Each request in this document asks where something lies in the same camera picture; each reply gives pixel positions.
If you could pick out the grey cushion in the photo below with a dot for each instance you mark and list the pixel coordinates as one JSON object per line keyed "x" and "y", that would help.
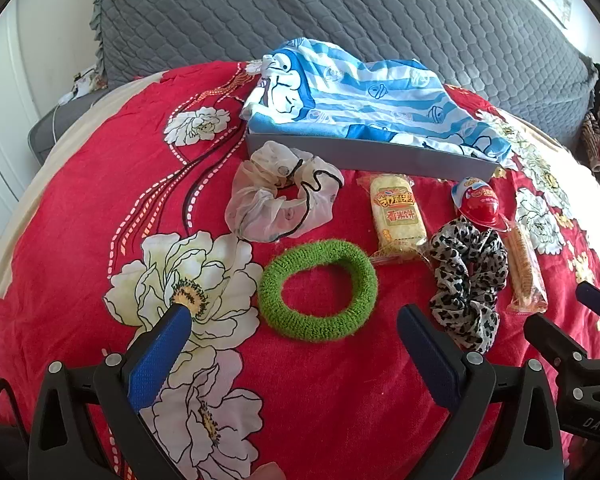
{"x": 55, "y": 132}

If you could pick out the blue striped cartoon cloth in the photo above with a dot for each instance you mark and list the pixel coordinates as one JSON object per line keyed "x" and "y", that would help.
{"x": 355, "y": 90}

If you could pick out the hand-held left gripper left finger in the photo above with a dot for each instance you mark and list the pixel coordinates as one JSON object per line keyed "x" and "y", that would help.
{"x": 157, "y": 355}

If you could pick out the grey tray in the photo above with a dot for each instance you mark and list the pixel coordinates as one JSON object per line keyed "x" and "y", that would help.
{"x": 380, "y": 160}

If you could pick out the green fuzzy scrunchie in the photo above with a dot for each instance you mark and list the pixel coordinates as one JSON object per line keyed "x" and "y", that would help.
{"x": 280, "y": 310}

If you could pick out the clear-wrapped cracker packet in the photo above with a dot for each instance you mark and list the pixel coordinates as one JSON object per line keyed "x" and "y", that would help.
{"x": 525, "y": 270}

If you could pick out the red floral blanket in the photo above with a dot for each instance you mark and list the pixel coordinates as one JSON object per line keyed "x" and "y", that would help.
{"x": 105, "y": 170}

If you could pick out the white wardrobe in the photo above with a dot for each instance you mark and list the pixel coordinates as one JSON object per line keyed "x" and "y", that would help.
{"x": 10, "y": 85}

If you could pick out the yellow snack packet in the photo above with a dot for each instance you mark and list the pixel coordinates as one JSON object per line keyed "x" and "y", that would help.
{"x": 397, "y": 220}

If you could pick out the floral patterned cloth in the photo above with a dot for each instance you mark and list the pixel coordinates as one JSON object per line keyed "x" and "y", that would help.
{"x": 87, "y": 82}

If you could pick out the person's left hand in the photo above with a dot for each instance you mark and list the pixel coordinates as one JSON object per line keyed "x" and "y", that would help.
{"x": 269, "y": 472}

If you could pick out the red egg-shaped toy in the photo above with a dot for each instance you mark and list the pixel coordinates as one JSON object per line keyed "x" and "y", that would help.
{"x": 482, "y": 205}

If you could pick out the dark garment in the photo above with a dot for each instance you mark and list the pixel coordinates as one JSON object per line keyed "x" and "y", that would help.
{"x": 597, "y": 82}

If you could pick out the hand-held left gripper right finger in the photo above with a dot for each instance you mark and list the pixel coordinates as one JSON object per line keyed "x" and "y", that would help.
{"x": 430, "y": 355}

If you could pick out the leopard print garment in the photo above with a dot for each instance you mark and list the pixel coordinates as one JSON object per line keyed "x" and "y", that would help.
{"x": 591, "y": 140}

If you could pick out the leopard print scrunchie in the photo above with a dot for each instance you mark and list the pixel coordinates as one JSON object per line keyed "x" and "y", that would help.
{"x": 450, "y": 260}

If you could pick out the white sheer scrunchie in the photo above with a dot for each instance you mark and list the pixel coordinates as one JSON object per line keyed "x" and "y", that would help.
{"x": 250, "y": 210}

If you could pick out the grey quilted cover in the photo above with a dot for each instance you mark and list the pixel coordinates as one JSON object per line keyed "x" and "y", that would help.
{"x": 330, "y": 10}

